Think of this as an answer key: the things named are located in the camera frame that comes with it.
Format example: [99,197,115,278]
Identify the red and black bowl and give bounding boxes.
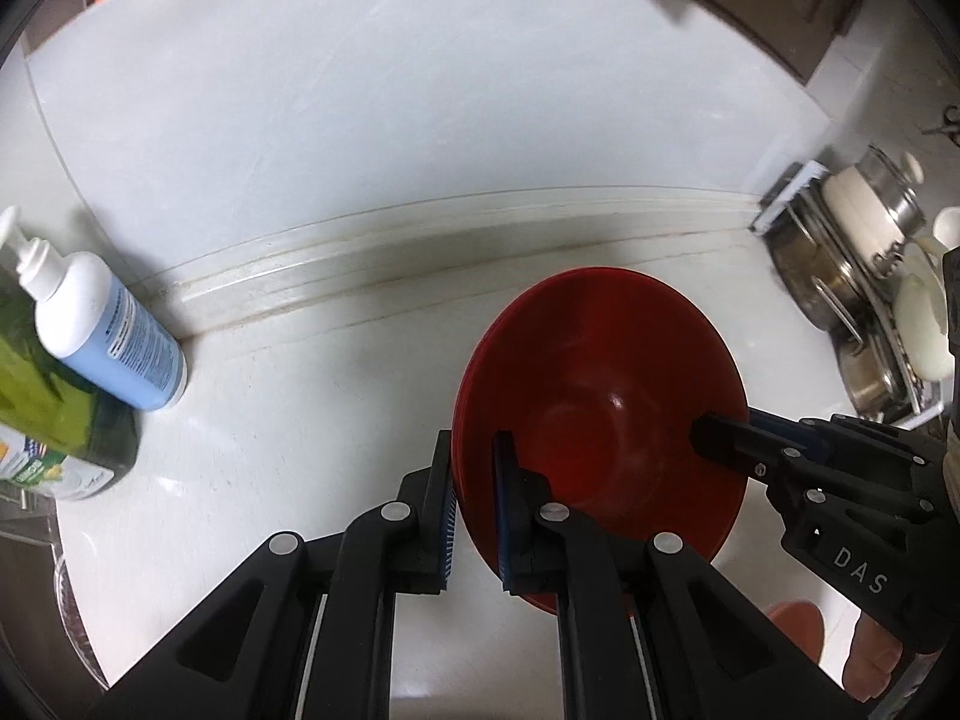
[451,266,748,569]

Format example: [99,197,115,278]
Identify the pink bowl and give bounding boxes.
[765,600,825,663]

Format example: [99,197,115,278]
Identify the right hand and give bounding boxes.
[841,613,903,702]

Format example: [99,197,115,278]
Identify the steel pot lower right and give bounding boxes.
[835,335,910,422]

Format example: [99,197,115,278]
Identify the steel pot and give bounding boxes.
[765,206,869,343]
[835,335,910,422]

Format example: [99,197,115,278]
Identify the steel pot lower left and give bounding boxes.
[765,206,869,343]

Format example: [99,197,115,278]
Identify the cream ceramic pot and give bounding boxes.
[893,236,953,382]

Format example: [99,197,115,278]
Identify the white ladle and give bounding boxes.
[932,206,960,250]

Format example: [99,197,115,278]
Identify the green dish soap bottle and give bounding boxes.
[0,273,139,500]

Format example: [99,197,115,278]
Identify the black scissors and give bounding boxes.
[923,104,960,146]

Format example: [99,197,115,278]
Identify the blue hand soap bottle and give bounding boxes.
[2,206,189,411]

